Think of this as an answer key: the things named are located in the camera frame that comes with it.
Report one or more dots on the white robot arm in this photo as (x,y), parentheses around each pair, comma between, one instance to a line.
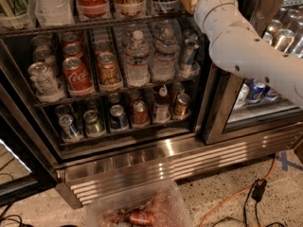
(236,47)

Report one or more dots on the amber drink bottle top shelf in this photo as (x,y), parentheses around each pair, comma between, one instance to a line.
(129,8)

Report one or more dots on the right water bottle middle shelf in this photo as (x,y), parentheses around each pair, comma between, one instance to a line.
(164,59)

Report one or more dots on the left water bottle middle shelf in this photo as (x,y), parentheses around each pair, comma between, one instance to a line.
(137,60)

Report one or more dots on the red Coca-Cola bottle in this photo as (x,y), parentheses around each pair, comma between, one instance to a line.
(92,9)

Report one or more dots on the white cap juice bottle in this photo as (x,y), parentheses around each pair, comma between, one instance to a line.
(161,106)

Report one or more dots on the stainless steel fridge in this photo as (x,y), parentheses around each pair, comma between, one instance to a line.
(35,156)

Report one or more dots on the steel fridge glass door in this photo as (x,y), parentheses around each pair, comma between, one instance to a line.
(227,120)

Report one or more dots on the red can bottom shelf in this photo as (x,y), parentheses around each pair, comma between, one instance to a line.
(140,114)

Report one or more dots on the clear water bottle top shelf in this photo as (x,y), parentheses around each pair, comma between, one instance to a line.
(54,13)

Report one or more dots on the blue silver energy can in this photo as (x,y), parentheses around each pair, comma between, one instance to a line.
(189,50)

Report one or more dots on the blue pepsi can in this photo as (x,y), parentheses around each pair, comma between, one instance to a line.
(270,94)
(256,89)

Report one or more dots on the gold soda can front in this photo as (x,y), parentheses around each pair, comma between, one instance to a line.
(110,78)

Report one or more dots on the copper can bottom right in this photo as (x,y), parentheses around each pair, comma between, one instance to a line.
(181,107)

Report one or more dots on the white can behind glass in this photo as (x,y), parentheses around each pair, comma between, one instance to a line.
(241,96)

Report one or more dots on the red Coca-Cola can front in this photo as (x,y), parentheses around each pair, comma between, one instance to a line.
(79,82)

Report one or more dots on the dark blue can bottom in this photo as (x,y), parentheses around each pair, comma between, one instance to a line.
(118,118)

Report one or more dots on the green silver can bottom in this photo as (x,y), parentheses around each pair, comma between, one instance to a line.
(93,126)

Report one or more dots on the silver white can front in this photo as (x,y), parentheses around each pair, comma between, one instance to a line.
(48,87)

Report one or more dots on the green striped drink carton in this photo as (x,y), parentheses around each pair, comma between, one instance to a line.
(16,14)

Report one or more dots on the blue white can bottom left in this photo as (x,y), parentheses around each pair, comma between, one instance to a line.
(70,132)

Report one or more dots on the black power adapter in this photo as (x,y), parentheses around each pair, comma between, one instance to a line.
(259,190)

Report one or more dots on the clear plastic bin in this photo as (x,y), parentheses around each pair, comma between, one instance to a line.
(163,199)

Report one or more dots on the red can in bin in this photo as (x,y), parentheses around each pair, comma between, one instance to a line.
(141,218)

